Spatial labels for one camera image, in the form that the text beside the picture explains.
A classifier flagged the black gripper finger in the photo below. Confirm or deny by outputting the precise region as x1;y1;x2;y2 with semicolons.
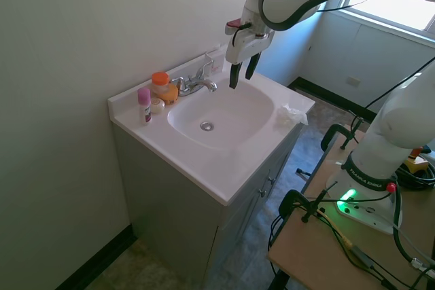
245;51;262;81
228;61;244;90

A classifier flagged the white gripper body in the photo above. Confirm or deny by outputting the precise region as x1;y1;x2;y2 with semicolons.
225;28;275;65

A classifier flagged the white tissue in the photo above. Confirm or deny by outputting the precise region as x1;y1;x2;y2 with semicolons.
274;103;309;128

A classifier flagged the chrome faucet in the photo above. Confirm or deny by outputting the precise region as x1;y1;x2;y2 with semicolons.
171;60;218;97

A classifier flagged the orange round container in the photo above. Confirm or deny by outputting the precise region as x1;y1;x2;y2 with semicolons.
158;84;179;106

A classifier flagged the jar with orange lid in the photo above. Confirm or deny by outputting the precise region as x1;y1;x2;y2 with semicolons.
151;71;171;99

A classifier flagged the round white soap tin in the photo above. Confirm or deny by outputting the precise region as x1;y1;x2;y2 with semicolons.
150;98;167;114

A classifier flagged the black baseboard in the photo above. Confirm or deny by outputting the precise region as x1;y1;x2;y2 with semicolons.
53;223;137;290
287;77;379;122

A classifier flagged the white vanity sink top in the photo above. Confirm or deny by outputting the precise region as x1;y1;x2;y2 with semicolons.
107;50;316;206

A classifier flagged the pink deodorant stick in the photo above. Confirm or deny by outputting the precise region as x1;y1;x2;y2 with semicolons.
137;87;153;126

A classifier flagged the black C-clamp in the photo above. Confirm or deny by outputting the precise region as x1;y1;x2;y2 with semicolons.
278;183;338;225
320;121;367;152

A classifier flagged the grey vanity cabinet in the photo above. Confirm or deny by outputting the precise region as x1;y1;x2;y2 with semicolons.
111;122;304;283

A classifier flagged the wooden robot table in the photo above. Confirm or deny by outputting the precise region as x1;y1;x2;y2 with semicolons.
267;123;435;290

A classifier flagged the yellow emergency stop box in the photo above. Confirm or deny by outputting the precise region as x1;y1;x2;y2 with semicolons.
406;145;435;177

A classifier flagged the thick black cable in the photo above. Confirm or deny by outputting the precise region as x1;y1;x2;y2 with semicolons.
366;58;435;109

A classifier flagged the yellow cable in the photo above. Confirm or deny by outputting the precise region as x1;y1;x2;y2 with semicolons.
319;211;355;247

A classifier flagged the black cable bundle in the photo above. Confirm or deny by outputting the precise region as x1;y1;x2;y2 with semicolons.
396;162;435;190

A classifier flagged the grey cable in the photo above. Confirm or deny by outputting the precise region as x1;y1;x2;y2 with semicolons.
392;220;435;272

